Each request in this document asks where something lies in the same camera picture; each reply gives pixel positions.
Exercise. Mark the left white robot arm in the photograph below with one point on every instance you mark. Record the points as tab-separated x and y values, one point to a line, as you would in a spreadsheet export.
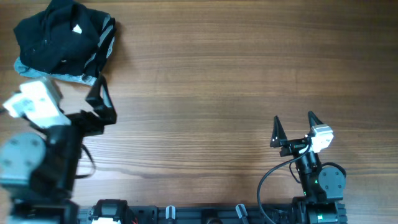
38	170

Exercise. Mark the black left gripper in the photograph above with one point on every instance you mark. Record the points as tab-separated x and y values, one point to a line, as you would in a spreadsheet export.
95	126

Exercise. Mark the grey clip on base rail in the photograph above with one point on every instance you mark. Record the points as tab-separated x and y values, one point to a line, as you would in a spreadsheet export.
170	212

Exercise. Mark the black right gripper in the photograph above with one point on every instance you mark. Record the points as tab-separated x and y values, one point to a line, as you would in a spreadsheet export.
296	144

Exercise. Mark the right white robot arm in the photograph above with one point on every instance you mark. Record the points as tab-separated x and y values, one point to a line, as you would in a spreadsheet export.
322	183

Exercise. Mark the dark green polo shirt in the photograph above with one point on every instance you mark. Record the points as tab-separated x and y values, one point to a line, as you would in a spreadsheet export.
61	38

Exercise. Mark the folded light blue garment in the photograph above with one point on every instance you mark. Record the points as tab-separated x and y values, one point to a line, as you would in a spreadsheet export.
29	72

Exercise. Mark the folded black grey-trimmed garment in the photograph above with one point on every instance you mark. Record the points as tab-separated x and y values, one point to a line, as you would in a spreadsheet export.
98	60

